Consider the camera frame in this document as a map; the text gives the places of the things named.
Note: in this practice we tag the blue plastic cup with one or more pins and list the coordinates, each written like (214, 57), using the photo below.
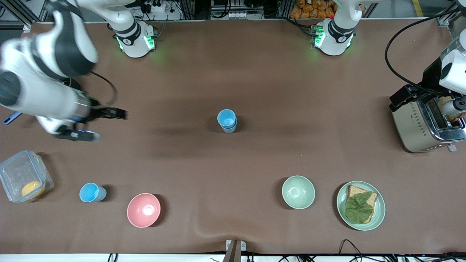
(226, 117)
(90, 193)
(230, 130)

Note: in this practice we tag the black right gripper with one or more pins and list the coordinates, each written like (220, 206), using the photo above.
(97, 111)

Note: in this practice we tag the brown toast slice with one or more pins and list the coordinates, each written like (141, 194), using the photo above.
(448, 117)

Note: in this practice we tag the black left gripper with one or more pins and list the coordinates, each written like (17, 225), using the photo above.
(431, 78)

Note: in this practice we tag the aluminium frame rail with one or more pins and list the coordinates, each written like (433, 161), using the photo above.
(442, 22)

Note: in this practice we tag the pale green bowl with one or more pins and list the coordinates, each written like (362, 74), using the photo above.
(298, 192)

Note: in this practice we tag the clear plastic food container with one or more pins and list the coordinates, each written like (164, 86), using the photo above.
(18, 174)

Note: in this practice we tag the bag of orange fruits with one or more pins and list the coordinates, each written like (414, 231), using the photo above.
(313, 9)

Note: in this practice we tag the brown bread slice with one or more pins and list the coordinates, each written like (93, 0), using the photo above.
(355, 190)

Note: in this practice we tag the green lettuce leaf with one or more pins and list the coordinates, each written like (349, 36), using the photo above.
(358, 209)

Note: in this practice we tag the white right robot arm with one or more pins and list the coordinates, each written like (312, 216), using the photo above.
(65, 43)

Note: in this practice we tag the pale green plate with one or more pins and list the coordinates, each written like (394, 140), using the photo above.
(379, 213)

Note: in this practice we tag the beige and chrome toaster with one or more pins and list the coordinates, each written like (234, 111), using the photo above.
(411, 127)

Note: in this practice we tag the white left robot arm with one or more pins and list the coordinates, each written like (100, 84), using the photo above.
(338, 36)

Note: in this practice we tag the pink bowl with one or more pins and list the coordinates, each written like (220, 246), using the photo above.
(143, 210)

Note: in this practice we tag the orange food piece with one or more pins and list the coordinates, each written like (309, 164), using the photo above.
(32, 189)

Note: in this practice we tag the white power strip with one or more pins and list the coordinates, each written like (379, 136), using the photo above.
(160, 6)

